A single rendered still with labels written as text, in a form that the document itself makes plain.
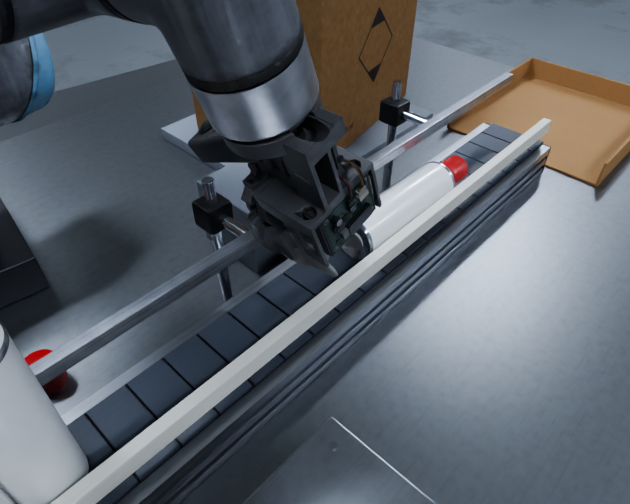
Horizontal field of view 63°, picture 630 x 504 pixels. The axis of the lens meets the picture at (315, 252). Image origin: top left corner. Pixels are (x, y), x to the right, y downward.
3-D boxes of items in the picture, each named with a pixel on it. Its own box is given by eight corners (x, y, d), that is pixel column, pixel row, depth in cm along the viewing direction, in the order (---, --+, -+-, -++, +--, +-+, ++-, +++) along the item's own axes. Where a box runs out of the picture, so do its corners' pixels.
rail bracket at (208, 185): (251, 333, 55) (235, 212, 44) (209, 298, 59) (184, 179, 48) (272, 316, 57) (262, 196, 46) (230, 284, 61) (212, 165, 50)
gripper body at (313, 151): (326, 275, 40) (281, 174, 30) (252, 227, 44) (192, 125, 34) (385, 207, 42) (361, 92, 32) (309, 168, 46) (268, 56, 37)
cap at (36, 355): (27, 377, 51) (14, 358, 49) (62, 362, 52) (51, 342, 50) (35, 402, 49) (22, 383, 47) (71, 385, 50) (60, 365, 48)
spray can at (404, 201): (371, 232, 52) (479, 156, 63) (334, 210, 55) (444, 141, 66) (368, 269, 56) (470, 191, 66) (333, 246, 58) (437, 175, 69)
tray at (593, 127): (597, 187, 76) (607, 163, 73) (446, 128, 89) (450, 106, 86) (661, 117, 92) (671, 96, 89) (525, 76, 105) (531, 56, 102)
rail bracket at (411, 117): (412, 210, 72) (429, 99, 60) (371, 189, 75) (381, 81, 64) (425, 200, 73) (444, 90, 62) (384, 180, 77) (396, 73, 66)
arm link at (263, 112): (160, 72, 31) (251, -5, 33) (192, 127, 35) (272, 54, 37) (241, 111, 27) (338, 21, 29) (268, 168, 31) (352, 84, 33)
